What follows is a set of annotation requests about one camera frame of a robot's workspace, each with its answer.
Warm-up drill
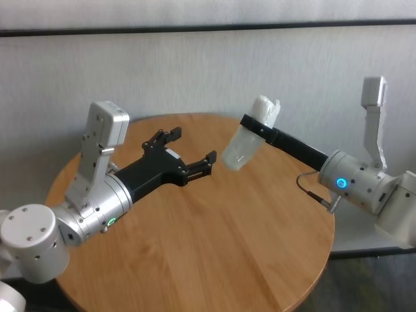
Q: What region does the black baseboard strip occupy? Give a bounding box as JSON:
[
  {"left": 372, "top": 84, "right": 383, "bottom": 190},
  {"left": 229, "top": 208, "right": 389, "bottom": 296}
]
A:
[{"left": 328, "top": 246, "right": 416, "bottom": 260}]

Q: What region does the silver right camera mount bracket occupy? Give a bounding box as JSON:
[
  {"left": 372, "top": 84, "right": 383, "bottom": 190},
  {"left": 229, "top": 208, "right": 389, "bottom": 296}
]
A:
[{"left": 362, "top": 103, "right": 389, "bottom": 174}]

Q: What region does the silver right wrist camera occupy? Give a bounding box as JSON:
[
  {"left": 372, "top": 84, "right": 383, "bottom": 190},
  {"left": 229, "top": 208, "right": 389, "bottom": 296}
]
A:
[{"left": 361, "top": 76, "right": 389, "bottom": 109}]

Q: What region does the silver left camera mount bracket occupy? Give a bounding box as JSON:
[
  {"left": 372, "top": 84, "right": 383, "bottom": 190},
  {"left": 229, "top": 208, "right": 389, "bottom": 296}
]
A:
[{"left": 64, "top": 133, "right": 116, "bottom": 213}]

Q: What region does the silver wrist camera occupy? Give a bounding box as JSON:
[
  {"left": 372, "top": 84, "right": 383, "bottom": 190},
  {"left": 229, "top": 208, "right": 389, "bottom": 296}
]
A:
[
  {"left": 361, "top": 76, "right": 389, "bottom": 109},
  {"left": 88, "top": 101, "right": 130, "bottom": 146}
]

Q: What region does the silver camera mount bracket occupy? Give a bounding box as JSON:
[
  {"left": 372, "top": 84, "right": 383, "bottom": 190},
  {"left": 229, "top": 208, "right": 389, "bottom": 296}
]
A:
[
  {"left": 362, "top": 103, "right": 389, "bottom": 174},
  {"left": 64, "top": 133, "right": 116, "bottom": 213}
]

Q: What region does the right arm cable connector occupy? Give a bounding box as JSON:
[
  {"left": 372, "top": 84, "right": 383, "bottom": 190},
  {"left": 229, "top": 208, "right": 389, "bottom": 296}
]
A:
[{"left": 296, "top": 171, "right": 341, "bottom": 215}]

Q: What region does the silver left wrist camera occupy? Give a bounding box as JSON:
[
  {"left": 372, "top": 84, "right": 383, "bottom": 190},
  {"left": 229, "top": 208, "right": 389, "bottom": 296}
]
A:
[{"left": 88, "top": 101, "right": 130, "bottom": 146}]

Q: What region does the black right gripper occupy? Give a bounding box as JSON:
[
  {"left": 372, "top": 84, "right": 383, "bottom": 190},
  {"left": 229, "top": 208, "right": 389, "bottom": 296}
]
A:
[{"left": 239, "top": 114, "right": 330, "bottom": 172}]

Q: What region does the black horizontal wall strip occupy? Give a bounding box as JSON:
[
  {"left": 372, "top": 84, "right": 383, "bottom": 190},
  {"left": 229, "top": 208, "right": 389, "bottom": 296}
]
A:
[{"left": 0, "top": 18, "right": 416, "bottom": 38}]

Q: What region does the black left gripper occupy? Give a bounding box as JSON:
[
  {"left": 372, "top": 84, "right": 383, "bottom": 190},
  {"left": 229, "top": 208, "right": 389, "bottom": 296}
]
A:
[{"left": 113, "top": 125, "right": 218, "bottom": 204}]

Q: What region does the white plastic-wrapped sandbag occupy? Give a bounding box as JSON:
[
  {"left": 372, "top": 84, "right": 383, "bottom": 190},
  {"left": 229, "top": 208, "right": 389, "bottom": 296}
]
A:
[{"left": 220, "top": 95, "right": 281, "bottom": 172}]

